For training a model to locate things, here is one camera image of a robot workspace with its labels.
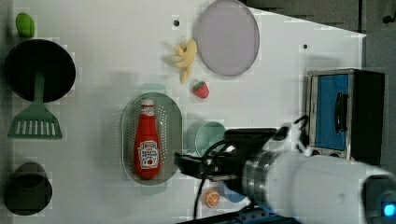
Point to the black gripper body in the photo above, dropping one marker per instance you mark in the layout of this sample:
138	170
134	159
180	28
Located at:
228	158

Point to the red plush ketchup bottle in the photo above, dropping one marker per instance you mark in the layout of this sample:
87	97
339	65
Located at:
147	152

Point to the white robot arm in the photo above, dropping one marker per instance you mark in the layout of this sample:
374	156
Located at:
274	169

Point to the green oval strainer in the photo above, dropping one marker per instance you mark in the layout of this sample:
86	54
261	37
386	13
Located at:
169	127

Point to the blue bowl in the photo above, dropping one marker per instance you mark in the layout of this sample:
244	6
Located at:
232	196

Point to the orange slice toy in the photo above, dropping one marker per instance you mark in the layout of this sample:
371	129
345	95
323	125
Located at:
211	198

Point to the light green cup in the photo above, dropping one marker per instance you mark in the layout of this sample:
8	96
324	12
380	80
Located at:
202	134

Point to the blue black base box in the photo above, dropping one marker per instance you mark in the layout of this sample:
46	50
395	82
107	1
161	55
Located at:
248	216

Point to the red toy strawberry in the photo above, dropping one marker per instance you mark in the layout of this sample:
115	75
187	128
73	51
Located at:
201	90

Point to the round lilac plate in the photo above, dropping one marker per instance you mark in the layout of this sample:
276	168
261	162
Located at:
228	37

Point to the silver toaster oven blue door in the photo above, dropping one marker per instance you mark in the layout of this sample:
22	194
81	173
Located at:
345	109

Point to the green slotted spatula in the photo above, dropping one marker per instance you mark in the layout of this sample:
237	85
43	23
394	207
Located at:
36	121

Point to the dark grey cup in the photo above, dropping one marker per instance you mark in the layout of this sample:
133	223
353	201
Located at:
28	190

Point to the black round pan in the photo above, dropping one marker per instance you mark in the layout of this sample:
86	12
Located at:
39	56

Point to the green toy vegetable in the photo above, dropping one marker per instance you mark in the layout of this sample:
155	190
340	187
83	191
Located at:
25	25

